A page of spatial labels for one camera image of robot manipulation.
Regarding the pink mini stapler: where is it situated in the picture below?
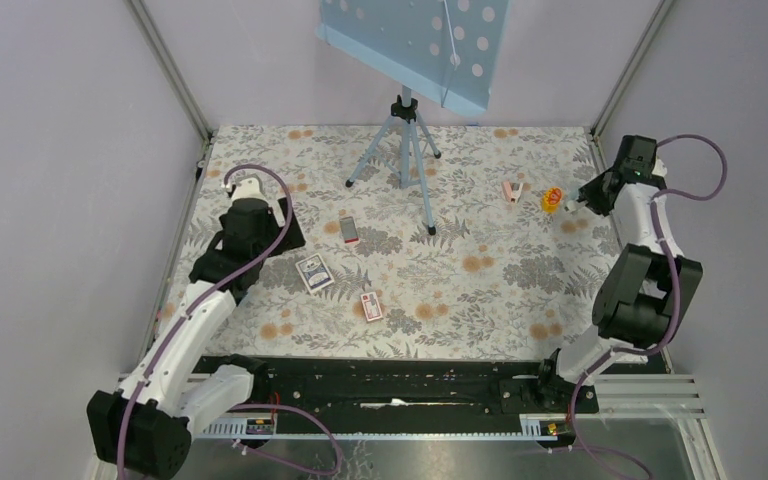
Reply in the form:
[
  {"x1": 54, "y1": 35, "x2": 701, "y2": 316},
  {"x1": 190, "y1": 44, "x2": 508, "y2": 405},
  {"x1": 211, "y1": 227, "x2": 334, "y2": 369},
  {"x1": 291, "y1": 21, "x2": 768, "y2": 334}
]
[{"x1": 502, "y1": 181, "x2": 524, "y2": 204}]

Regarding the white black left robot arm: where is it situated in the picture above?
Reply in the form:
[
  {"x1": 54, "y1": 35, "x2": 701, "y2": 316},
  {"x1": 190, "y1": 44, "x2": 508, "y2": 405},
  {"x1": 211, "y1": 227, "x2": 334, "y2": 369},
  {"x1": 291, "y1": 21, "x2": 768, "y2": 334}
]
[{"x1": 87, "y1": 197, "x2": 305, "y2": 479}]

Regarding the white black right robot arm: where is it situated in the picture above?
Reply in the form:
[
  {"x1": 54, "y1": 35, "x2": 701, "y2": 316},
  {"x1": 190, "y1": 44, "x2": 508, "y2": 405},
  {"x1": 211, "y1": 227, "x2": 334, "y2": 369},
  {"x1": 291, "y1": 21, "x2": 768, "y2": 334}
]
[{"x1": 533, "y1": 135, "x2": 703, "y2": 412}]

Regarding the yellow red small toy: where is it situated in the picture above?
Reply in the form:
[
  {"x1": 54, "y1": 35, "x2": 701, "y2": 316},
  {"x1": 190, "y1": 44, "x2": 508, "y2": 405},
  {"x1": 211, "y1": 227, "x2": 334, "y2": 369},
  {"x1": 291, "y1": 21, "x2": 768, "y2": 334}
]
[{"x1": 541, "y1": 187, "x2": 564, "y2": 214}]

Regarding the blue playing card box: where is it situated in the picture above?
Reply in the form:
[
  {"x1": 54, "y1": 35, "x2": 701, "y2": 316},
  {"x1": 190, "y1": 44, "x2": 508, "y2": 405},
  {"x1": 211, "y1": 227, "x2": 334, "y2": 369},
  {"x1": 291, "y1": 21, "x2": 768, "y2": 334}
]
[{"x1": 295, "y1": 254, "x2": 335, "y2": 294}]

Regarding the grey red small box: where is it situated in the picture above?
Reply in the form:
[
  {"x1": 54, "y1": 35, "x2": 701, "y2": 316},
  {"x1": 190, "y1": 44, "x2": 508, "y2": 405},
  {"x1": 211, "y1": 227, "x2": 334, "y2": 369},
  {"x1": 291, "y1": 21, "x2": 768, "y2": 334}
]
[{"x1": 339, "y1": 216, "x2": 359, "y2": 244}]

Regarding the red white staple box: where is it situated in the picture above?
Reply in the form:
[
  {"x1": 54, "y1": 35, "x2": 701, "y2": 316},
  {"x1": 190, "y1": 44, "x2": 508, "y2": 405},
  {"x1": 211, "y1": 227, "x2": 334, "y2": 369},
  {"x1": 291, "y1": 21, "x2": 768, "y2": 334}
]
[{"x1": 360, "y1": 292, "x2": 384, "y2": 322}]

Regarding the floral patterned table mat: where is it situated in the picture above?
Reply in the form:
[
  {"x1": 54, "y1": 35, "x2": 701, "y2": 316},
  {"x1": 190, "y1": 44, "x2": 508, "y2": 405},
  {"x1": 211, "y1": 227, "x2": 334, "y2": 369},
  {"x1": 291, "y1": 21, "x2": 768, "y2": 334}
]
[{"x1": 158, "y1": 124, "x2": 657, "y2": 363}]

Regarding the blue music stand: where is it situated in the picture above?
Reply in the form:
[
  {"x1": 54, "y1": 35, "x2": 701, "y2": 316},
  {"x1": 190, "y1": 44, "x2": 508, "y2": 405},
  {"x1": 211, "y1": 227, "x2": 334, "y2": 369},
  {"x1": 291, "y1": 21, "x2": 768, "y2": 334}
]
[{"x1": 316, "y1": 0, "x2": 511, "y2": 235}]

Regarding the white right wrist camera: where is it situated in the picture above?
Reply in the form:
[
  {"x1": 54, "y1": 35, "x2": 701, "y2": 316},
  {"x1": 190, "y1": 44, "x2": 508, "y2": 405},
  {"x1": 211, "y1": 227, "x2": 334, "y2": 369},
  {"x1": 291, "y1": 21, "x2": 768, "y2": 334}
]
[{"x1": 564, "y1": 198, "x2": 586, "y2": 213}]

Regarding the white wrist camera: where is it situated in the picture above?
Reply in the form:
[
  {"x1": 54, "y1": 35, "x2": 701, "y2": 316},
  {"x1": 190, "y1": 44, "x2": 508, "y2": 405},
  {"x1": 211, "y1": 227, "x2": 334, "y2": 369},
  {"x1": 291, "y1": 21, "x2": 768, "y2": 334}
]
[
  {"x1": 226, "y1": 175, "x2": 266, "y2": 202},
  {"x1": 564, "y1": 198, "x2": 586, "y2": 213}
]

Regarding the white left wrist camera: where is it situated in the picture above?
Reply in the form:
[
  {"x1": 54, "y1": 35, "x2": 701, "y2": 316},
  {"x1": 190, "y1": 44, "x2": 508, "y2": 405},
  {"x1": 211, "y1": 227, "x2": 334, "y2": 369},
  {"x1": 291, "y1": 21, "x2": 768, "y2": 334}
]
[{"x1": 226, "y1": 175, "x2": 266, "y2": 202}]

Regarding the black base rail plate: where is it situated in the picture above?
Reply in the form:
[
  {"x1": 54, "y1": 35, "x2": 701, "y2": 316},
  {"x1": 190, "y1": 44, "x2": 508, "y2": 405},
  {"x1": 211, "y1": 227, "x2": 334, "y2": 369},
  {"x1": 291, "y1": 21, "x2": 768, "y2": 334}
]
[{"x1": 188, "y1": 355, "x2": 601, "y2": 435}]

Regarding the grey cable duct strip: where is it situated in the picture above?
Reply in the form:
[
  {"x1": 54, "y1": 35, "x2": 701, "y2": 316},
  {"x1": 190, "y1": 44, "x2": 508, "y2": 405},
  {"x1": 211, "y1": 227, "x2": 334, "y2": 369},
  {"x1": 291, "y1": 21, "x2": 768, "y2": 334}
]
[{"x1": 195, "y1": 415, "x2": 572, "y2": 442}]

